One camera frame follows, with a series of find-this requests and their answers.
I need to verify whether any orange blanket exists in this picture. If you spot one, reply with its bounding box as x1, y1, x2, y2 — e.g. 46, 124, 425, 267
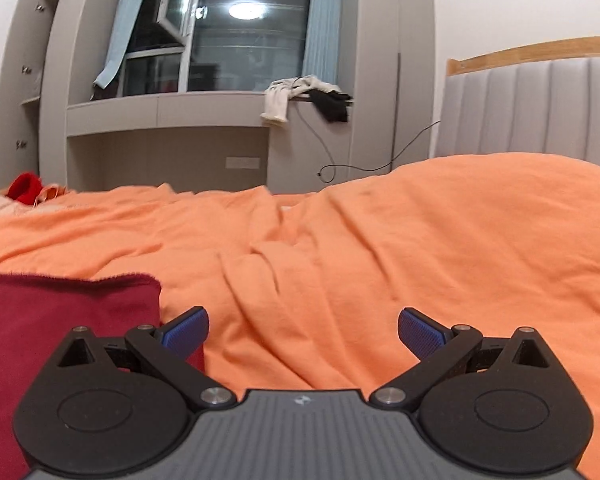
0, 152, 600, 480

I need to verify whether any grey wardrobe with shelves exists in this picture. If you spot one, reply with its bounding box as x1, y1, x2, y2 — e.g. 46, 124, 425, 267
20, 0, 131, 193

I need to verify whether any white and black clothes pile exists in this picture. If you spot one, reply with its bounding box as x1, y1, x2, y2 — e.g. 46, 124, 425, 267
260, 75, 341, 126

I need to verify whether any grey window desk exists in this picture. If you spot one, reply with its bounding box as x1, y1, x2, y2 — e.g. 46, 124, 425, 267
65, 91, 356, 195

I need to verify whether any black garment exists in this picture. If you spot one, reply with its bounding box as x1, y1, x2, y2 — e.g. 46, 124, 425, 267
307, 89, 355, 123

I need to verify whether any dark red long-sleeve top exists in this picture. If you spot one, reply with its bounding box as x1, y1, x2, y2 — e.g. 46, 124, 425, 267
0, 272, 206, 480

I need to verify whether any light blue curtain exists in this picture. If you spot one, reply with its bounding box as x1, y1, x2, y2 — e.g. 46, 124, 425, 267
92, 0, 156, 90
301, 0, 342, 83

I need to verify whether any peach patterned cloth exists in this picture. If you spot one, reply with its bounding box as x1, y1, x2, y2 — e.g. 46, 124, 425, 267
0, 184, 69, 217

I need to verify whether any open grey wardrobe door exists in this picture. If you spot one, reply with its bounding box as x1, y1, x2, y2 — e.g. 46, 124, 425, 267
0, 0, 54, 192

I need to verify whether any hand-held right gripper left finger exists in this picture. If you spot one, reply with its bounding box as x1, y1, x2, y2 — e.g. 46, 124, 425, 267
50, 306, 237, 410

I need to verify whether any tall grey closed wardrobe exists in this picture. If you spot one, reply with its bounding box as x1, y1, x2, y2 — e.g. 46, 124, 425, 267
340, 0, 436, 182

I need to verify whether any grey padded headboard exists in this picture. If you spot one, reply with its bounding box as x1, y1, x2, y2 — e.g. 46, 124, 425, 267
432, 56, 600, 175

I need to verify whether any black cable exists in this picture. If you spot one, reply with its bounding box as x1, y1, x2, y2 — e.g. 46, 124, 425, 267
294, 100, 442, 183

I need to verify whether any bright red cloth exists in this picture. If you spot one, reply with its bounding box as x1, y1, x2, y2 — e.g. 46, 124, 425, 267
6, 172, 44, 207

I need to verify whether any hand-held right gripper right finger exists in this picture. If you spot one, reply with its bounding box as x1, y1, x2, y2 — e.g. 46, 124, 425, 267
369, 306, 557, 410

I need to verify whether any wooden bed frame rail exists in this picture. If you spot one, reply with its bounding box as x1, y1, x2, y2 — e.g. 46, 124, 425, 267
445, 35, 600, 77

